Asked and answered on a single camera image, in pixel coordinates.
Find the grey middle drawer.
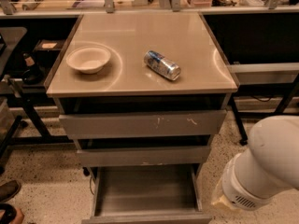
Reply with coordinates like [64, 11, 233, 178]
[78, 136, 210, 167]

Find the black table frame leg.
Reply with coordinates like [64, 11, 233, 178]
[229, 97, 248, 146]

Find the grey drawer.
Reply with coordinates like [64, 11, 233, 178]
[60, 95, 226, 139]
[81, 164, 211, 224]
[78, 136, 210, 167]

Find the grey drawer cabinet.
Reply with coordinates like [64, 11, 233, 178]
[43, 11, 241, 175]

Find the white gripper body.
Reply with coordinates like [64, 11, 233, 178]
[221, 153, 273, 211]

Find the grey top drawer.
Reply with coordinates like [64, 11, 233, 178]
[60, 95, 226, 139]

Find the dark bottle with label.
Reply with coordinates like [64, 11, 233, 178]
[22, 53, 44, 85]

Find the dark shoe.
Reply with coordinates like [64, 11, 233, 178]
[0, 180, 21, 203]

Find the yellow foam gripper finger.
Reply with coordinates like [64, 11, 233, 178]
[211, 179, 239, 212]

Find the white paper bowl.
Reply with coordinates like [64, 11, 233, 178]
[66, 46, 111, 75]

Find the grey bottom drawer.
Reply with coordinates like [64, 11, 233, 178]
[81, 164, 211, 224]

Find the crushed silver blue can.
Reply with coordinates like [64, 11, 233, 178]
[144, 50, 181, 81]

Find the black left desk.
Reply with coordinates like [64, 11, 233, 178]
[0, 27, 71, 160]

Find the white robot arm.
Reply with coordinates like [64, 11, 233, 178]
[211, 115, 299, 211]

